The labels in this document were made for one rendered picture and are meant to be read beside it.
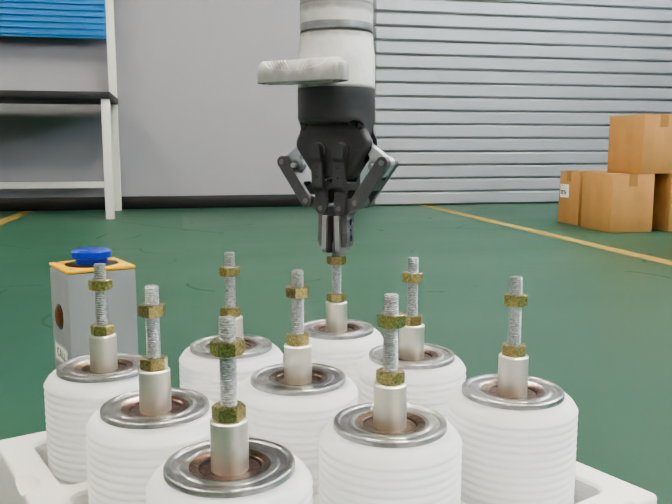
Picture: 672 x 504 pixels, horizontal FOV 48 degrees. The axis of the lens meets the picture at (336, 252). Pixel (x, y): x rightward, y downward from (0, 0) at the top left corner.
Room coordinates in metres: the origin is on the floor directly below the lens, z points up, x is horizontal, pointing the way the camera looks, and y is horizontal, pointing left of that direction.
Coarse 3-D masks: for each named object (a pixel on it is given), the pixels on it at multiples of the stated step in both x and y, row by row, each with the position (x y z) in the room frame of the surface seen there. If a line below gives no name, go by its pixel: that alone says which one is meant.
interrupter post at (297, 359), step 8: (288, 352) 0.57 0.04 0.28; (296, 352) 0.56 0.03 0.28; (304, 352) 0.57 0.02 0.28; (288, 360) 0.57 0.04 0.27; (296, 360) 0.56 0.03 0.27; (304, 360) 0.57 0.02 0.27; (288, 368) 0.57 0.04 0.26; (296, 368) 0.56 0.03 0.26; (304, 368) 0.57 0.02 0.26; (288, 376) 0.57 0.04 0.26; (296, 376) 0.56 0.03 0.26; (304, 376) 0.57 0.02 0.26; (296, 384) 0.56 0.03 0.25
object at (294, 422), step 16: (352, 384) 0.57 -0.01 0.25; (240, 400) 0.56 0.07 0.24; (256, 400) 0.54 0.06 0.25; (272, 400) 0.54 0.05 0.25; (288, 400) 0.53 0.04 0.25; (304, 400) 0.53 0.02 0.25; (320, 400) 0.54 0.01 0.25; (336, 400) 0.54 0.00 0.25; (352, 400) 0.55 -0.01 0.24; (256, 416) 0.54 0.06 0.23; (272, 416) 0.53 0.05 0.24; (288, 416) 0.53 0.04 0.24; (304, 416) 0.53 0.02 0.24; (320, 416) 0.53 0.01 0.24; (256, 432) 0.54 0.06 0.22; (272, 432) 0.53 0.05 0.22; (288, 432) 0.53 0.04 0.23; (304, 432) 0.53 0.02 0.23; (288, 448) 0.53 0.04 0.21; (304, 448) 0.53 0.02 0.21
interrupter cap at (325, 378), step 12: (264, 372) 0.59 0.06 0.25; (276, 372) 0.59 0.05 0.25; (312, 372) 0.59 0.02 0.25; (324, 372) 0.59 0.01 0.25; (336, 372) 0.59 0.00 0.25; (252, 384) 0.56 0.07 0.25; (264, 384) 0.56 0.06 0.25; (276, 384) 0.55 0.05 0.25; (288, 384) 0.57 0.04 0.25; (312, 384) 0.56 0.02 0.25; (324, 384) 0.56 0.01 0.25; (336, 384) 0.55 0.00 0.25
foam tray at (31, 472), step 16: (0, 448) 0.61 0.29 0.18; (16, 448) 0.61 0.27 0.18; (32, 448) 0.61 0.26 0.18; (0, 464) 0.60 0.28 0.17; (16, 464) 0.58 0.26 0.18; (32, 464) 0.58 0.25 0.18; (576, 464) 0.58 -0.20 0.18; (0, 480) 0.61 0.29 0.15; (16, 480) 0.55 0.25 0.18; (32, 480) 0.55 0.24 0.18; (48, 480) 0.55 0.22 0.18; (576, 480) 0.55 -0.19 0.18; (592, 480) 0.55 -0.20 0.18; (608, 480) 0.55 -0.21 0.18; (0, 496) 0.61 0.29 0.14; (16, 496) 0.55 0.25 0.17; (32, 496) 0.52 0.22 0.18; (48, 496) 0.52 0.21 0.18; (64, 496) 0.52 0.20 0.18; (80, 496) 0.53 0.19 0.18; (576, 496) 0.55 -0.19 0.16; (592, 496) 0.54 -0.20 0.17; (608, 496) 0.52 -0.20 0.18; (624, 496) 0.52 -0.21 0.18; (640, 496) 0.52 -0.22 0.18
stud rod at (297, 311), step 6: (294, 270) 0.57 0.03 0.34; (300, 270) 0.57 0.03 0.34; (294, 276) 0.57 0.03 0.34; (300, 276) 0.57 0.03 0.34; (294, 282) 0.57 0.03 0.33; (300, 282) 0.57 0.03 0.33; (294, 300) 0.57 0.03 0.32; (300, 300) 0.57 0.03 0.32; (294, 306) 0.57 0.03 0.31; (300, 306) 0.57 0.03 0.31; (294, 312) 0.57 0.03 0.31; (300, 312) 0.57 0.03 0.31; (294, 318) 0.57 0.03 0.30; (300, 318) 0.57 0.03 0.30; (294, 324) 0.57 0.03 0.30; (300, 324) 0.57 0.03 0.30; (294, 330) 0.57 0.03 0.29; (300, 330) 0.57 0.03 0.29
